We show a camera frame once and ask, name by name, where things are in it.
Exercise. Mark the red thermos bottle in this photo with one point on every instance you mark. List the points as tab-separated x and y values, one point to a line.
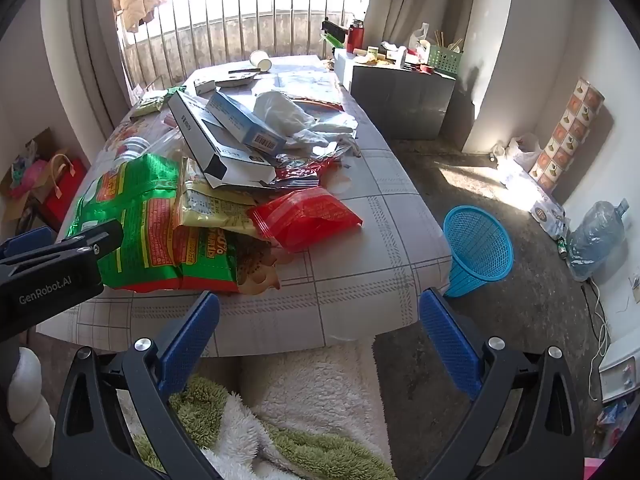
356	36

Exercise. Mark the blue and white box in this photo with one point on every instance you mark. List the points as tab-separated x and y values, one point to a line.
240	117

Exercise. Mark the blue water jug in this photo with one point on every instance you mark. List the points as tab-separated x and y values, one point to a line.
597	240

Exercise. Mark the metal window railing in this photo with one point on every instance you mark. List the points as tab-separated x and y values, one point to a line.
225	25

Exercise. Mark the black device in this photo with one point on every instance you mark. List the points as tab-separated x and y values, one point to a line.
334	30

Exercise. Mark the green plastic basket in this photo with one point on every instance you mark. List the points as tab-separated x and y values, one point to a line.
444	59

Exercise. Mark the green snack bag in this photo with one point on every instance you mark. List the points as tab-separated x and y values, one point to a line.
130	210

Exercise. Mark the person's left hand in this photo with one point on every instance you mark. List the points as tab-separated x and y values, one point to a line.
30	400

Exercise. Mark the blue plastic wastebasket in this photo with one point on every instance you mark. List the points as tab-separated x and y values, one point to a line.
475	250

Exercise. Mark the table with checked tablecloth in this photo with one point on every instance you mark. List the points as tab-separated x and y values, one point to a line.
380	220

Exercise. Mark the clear plastic bag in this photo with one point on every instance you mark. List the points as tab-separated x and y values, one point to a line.
150	137

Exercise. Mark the white cloth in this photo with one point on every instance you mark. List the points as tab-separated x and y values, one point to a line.
280	110

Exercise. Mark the grey cabinet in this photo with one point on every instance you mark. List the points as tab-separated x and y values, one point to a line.
400	100

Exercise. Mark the yellow snack bag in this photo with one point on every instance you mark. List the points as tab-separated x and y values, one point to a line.
215	205

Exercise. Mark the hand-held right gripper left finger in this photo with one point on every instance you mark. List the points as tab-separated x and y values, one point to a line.
192	340

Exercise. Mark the green drink can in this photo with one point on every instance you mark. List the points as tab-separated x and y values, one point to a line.
564	247

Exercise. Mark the toilet paper pack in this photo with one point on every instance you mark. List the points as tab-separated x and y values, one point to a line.
547	212

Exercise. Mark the paper cup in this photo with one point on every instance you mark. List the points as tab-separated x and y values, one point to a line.
261	60

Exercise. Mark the black and white cardboard box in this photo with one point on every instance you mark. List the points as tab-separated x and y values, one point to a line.
210	145

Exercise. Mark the small green packet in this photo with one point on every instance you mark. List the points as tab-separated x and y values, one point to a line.
155	102

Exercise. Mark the tile-pattern roll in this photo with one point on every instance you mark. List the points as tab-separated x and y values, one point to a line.
567	135

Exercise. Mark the green biscuit bag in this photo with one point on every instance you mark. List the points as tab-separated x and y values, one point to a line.
220	265

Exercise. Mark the red cartoon snack bag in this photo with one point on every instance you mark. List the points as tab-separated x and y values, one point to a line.
330	125

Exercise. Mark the white plastic bag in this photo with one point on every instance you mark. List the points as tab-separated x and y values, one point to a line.
520	152

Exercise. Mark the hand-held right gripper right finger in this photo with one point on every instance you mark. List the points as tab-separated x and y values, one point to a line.
450	345

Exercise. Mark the flat cardboard box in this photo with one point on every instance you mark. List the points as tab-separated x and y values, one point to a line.
230	80

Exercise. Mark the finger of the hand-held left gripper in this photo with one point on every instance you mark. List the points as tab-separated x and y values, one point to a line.
27	241
107	235

